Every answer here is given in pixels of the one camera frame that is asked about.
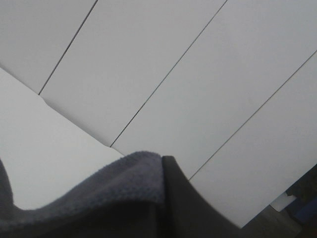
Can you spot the dark grey towel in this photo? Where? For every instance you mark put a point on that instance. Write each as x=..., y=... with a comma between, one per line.
x=135, y=177

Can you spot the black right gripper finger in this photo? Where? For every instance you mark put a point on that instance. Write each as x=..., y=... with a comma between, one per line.
x=188, y=215

